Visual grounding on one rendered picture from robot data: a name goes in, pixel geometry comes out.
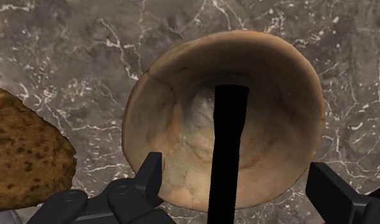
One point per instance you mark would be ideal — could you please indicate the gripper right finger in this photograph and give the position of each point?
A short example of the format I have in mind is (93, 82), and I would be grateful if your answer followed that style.
(335, 195)

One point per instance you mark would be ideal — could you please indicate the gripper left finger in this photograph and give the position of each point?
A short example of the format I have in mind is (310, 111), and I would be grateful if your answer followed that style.
(127, 198)

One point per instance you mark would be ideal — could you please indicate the black stick-shaped tool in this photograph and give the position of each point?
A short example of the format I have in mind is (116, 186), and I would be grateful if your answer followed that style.
(227, 155)

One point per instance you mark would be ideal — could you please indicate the tan ceramic bowl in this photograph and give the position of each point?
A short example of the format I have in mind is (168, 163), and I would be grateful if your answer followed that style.
(276, 102)

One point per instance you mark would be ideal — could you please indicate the brown spotted flat bread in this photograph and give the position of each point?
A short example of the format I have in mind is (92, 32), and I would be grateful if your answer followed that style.
(22, 149)

